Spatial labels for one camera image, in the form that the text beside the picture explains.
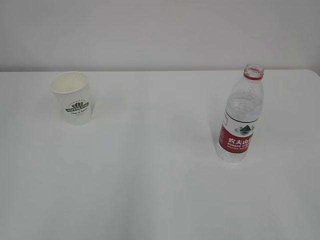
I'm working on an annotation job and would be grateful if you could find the clear water bottle red label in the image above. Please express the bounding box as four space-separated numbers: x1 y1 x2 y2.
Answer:
215 64 264 163

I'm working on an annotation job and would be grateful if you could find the white paper cup green logo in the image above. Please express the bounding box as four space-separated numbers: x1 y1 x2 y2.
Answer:
50 71 92 126

